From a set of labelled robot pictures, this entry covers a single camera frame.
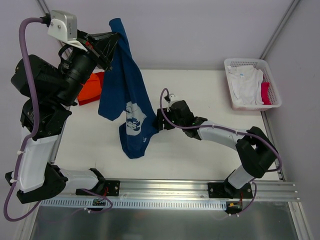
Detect blue printed t shirt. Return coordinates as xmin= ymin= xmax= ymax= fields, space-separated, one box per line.
xmin=98 ymin=18 xmax=158 ymax=159

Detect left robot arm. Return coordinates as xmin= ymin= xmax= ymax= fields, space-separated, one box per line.
xmin=11 ymin=31 xmax=120 ymax=204

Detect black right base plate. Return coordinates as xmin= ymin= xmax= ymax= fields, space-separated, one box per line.
xmin=207 ymin=182 xmax=253 ymax=199

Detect orange folded t shirt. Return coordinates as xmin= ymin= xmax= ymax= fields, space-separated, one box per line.
xmin=77 ymin=73 xmax=102 ymax=102

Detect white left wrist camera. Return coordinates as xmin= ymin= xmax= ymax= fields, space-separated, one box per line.
xmin=47 ymin=10 xmax=80 ymax=47

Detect white plastic basket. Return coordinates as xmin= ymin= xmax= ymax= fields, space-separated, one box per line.
xmin=224 ymin=58 xmax=282 ymax=111

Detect white slotted cable duct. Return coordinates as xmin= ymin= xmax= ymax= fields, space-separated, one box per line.
xmin=41 ymin=197 xmax=227 ymax=211

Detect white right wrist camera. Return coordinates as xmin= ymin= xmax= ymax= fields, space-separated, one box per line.
xmin=164 ymin=93 xmax=180 ymax=112

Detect red folded t shirt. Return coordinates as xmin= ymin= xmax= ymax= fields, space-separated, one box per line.
xmin=78 ymin=71 xmax=105 ymax=106

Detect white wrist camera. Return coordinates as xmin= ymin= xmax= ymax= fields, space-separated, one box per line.
xmin=47 ymin=10 xmax=80 ymax=47
xmin=164 ymin=93 xmax=180 ymax=112

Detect pink t shirt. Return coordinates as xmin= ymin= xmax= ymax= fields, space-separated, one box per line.
xmin=261 ymin=82 xmax=272 ymax=105

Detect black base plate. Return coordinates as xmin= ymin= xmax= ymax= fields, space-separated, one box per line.
xmin=207 ymin=182 xmax=253 ymax=199
xmin=75 ymin=179 xmax=121 ymax=197

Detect aluminium front rail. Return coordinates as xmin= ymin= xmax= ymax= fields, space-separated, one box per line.
xmin=29 ymin=176 xmax=300 ymax=202

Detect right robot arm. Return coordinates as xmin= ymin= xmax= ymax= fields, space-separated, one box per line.
xmin=154 ymin=100 xmax=279 ymax=199

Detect aluminium corner post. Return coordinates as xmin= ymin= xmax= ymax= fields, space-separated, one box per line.
xmin=259 ymin=0 xmax=301 ymax=60
xmin=36 ymin=0 xmax=51 ymax=14

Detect white t shirt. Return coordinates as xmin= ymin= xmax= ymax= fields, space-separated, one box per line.
xmin=227 ymin=65 xmax=264 ymax=105

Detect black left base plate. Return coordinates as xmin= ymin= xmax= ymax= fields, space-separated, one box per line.
xmin=75 ymin=179 xmax=121 ymax=197

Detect left aluminium corner post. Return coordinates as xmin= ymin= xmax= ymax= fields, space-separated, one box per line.
xmin=36 ymin=0 xmax=51 ymax=14

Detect right aluminium corner post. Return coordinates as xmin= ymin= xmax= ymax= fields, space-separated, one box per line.
xmin=259 ymin=0 xmax=301 ymax=60

